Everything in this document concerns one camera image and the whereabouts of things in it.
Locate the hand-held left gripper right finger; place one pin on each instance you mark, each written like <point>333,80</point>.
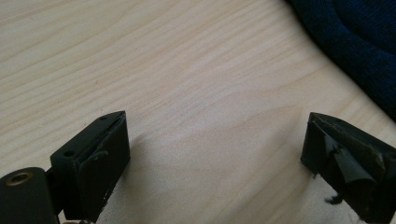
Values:
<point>348,161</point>

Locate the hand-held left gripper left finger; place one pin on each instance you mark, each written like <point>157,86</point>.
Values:
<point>93,161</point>

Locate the dark blue knitted cloth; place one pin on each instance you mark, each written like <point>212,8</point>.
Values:
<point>358,40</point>

